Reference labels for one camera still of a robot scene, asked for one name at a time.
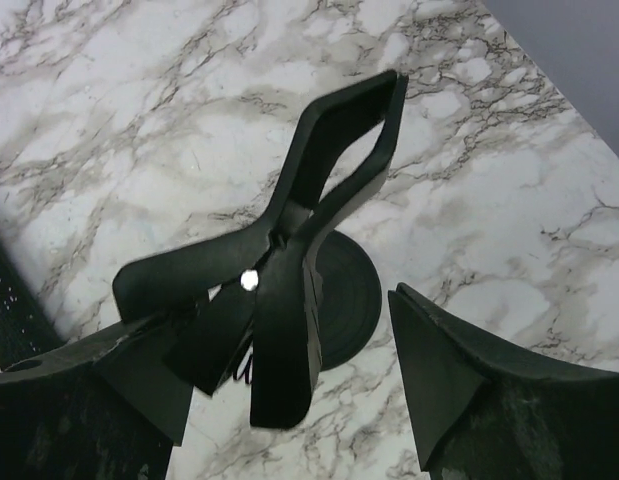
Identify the black microphone silver grille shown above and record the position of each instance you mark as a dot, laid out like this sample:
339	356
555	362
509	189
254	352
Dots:
25	330

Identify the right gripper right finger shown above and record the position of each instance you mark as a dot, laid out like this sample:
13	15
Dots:
482	407

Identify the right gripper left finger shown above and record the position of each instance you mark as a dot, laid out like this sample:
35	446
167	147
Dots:
105	407

